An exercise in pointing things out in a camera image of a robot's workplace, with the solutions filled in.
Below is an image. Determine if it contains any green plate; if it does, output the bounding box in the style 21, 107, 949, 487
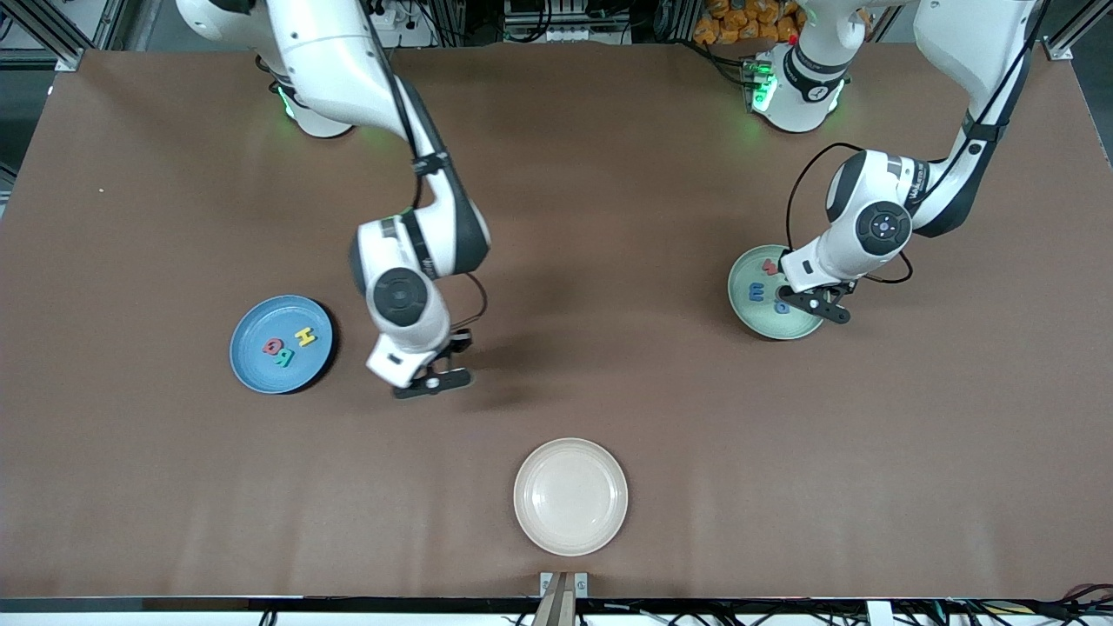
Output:
728, 244, 826, 342

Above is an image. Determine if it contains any blue plate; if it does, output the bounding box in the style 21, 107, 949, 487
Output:
229, 295, 335, 395

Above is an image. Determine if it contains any cream plate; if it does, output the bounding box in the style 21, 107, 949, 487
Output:
513, 437, 629, 557

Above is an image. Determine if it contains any orange packets pile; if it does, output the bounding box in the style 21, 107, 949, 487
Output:
693, 0, 805, 46

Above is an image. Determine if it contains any white power strip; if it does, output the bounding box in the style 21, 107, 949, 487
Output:
546, 24, 629, 44
372, 0, 438, 50

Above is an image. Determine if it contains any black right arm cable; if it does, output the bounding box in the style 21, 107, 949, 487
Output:
357, 0, 490, 333

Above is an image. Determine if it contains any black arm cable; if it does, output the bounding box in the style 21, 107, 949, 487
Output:
785, 0, 1044, 286
357, 0, 490, 333

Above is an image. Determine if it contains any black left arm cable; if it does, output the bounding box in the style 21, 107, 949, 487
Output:
785, 0, 1044, 286

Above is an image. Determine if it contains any grey metal bracket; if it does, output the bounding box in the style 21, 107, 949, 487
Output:
539, 571, 590, 599

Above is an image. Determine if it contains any wooden post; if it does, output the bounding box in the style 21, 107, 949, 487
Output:
531, 574, 576, 626

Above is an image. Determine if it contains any aluminium frame profile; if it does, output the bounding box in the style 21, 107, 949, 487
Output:
0, 0, 98, 72
1042, 0, 1113, 62

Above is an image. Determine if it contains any black table edge rail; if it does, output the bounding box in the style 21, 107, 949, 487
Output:
0, 595, 1113, 615

